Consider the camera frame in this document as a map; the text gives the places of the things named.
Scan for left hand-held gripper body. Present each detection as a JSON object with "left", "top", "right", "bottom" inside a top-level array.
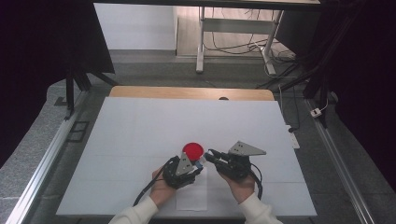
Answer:
[{"left": 162, "top": 150, "right": 198, "bottom": 190}]

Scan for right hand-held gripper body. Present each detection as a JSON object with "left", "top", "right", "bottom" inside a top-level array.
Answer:
[{"left": 214, "top": 140, "right": 267, "bottom": 182}]

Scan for red round ink pad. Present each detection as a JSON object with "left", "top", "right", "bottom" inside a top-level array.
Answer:
[{"left": 181, "top": 142, "right": 205, "bottom": 163}]

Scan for person's left hand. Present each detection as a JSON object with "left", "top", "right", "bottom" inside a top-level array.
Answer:
[{"left": 148, "top": 167, "right": 177, "bottom": 209}]

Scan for person's right hand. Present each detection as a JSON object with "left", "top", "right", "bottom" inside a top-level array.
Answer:
[{"left": 218, "top": 172, "right": 257, "bottom": 205}]

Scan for white paper sheet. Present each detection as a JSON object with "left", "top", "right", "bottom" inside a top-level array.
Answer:
[{"left": 175, "top": 166, "right": 208, "bottom": 212}]

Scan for white table cover board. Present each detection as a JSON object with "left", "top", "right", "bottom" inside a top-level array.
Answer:
[{"left": 55, "top": 96, "right": 318, "bottom": 217}]

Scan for wooden table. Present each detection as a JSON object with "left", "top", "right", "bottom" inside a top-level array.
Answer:
[{"left": 108, "top": 85, "right": 276, "bottom": 102}]

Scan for white plug adapter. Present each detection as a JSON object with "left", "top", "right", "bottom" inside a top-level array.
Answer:
[{"left": 310, "top": 99, "right": 330, "bottom": 119}]

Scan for black metal stand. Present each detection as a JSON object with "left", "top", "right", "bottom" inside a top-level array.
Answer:
[{"left": 64, "top": 62, "right": 120, "bottom": 120}]

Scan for black curtain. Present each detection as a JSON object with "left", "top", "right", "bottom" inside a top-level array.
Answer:
[
  {"left": 0, "top": 0, "right": 116, "bottom": 169},
  {"left": 275, "top": 0, "right": 396, "bottom": 194}
]

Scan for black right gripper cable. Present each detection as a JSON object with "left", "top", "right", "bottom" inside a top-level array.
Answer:
[{"left": 248, "top": 161, "right": 264, "bottom": 201}]

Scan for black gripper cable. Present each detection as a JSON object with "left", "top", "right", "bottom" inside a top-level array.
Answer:
[
  {"left": 248, "top": 161, "right": 264, "bottom": 201},
  {"left": 133, "top": 156, "right": 176, "bottom": 207}
]

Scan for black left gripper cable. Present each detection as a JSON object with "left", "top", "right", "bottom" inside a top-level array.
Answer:
[{"left": 133, "top": 156, "right": 176, "bottom": 207}]

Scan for black power cable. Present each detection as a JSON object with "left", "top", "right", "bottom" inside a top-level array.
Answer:
[{"left": 278, "top": 83, "right": 302, "bottom": 133}]

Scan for aluminium rail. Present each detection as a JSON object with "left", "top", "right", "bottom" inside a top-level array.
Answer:
[
  {"left": 6, "top": 90, "right": 92, "bottom": 224},
  {"left": 304, "top": 98, "right": 376, "bottom": 224}
]

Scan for bundle of dark cables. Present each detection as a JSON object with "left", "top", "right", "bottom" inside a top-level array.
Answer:
[{"left": 202, "top": 7, "right": 297, "bottom": 63}]

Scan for white desk frame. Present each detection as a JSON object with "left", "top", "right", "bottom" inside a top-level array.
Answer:
[{"left": 195, "top": 6, "right": 285, "bottom": 77}]

